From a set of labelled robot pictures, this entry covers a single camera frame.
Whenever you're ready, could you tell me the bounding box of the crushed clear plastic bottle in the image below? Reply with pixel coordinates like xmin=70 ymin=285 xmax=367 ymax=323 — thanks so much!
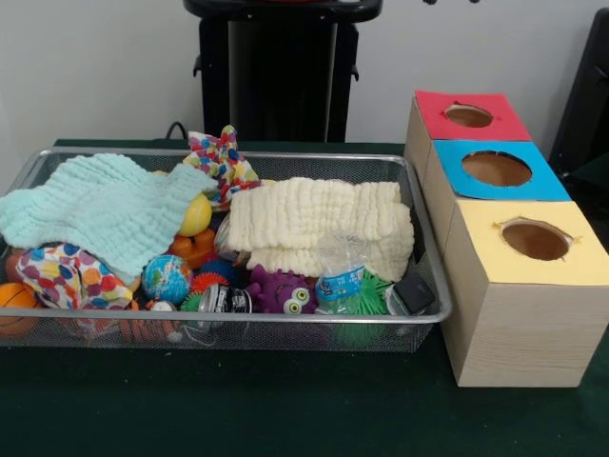
xmin=314 ymin=231 xmax=368 ymax=310

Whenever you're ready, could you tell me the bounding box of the shallow clear mesh bin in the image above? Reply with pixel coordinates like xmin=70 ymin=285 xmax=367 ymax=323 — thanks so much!
xmin=0 ymin=146 xmax=453 ymax=354

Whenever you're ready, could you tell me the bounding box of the wooden box with three holes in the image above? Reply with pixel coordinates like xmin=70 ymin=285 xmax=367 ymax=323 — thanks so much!
xmin=403 ymin=89 xmax=609 ymax=388

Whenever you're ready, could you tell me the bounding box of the cream waffle cloth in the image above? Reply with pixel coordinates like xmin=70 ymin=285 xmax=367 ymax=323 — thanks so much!
xmin=223 ymin=176 xmax=416 ymax=283

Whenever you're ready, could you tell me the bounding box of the purple monster toy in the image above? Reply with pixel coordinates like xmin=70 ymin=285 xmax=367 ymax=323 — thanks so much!
xmin=245 ymin=264 xmax=319 ymax=315

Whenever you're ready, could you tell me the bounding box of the green spiky rubber ball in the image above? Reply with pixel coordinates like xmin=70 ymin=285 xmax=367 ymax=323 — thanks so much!
xmin=327 ymin=268 xmax=396 ymax=317

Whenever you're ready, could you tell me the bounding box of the knotted polka dot cloth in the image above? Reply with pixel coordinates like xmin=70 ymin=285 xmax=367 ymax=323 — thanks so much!
xmin=182 ymin=124 xmax=262 ymax=211

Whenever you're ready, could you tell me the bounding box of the yellow ball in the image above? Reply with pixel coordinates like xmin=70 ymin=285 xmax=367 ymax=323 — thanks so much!
xmin=179 ymin=191 xmax=213 ymax=237

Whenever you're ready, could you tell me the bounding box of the small black square box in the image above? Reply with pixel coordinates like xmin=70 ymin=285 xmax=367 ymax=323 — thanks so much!
xmin=392 ymin=270 xmax=436 ymax=315

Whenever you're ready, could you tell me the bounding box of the blue globe ball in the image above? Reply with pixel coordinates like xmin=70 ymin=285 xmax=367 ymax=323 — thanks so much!
xmin=141 ymin=254 xmax=193 ymax=306

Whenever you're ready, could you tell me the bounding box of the dark green tablecloth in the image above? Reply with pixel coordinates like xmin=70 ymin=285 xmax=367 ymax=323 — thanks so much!
xmin=0 ymin=137 xmax=609 ymax=457

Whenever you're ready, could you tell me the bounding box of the mint green waffle cloth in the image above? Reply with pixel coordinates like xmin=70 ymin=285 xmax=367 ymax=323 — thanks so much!
xmin=0 ymin=152 xmax=219 ymax=282

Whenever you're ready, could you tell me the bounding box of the crumpled polka dot cloth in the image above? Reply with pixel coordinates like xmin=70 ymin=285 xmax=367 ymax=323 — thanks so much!
xmin=15 ymin=242 xmax=134 ymax=310

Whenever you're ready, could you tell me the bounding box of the neighbouring green covered table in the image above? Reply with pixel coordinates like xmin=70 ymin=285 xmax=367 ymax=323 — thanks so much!
xmin=560 ymin=151 xmax=609 ymax=210

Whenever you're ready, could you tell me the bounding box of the orange basketball toy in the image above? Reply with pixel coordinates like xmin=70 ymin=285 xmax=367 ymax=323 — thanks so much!
xmin=0 ymin=282 xmax=44 ymax=339

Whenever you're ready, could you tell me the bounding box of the black furniture panel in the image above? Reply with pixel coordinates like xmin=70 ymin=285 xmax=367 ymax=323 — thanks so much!
xmin=547 ymin=7 xmax=609 ymax=177

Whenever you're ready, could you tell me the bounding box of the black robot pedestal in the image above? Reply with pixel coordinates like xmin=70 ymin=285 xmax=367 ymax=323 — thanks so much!
xmin=182 ymin=0 xmax=384 ymax=143

